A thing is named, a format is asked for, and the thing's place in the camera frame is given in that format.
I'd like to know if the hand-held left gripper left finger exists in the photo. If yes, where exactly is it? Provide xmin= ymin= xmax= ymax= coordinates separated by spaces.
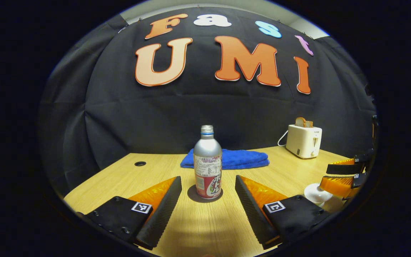
xmin=75 ymin=176 xmax=183 ymax=250

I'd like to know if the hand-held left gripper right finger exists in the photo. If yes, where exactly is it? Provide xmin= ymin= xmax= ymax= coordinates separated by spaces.
xmin=235 ymin=175 xmax=331 ymax=250

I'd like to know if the white teacup lid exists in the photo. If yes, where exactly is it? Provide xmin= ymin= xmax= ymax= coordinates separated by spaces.
xmin=304 ymin=183 xmax=333 ymax=206

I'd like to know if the dark round coaster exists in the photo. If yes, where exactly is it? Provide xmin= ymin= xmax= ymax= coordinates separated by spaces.
xmin=187 ymin=185 xmax=224 ymax=203

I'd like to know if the silver water bottle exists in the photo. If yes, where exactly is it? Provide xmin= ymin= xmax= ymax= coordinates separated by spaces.
xmin=193 ymin=125 xmax=223 ymax=199

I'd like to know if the white toaster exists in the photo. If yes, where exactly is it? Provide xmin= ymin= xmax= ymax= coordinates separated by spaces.
xmin=286 ymin=124 xmax=323 ymax=159

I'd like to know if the blue folded towel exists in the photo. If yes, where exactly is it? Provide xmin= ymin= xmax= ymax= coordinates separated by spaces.
xmin=180 ymin=148 xmax=270 ymax=170

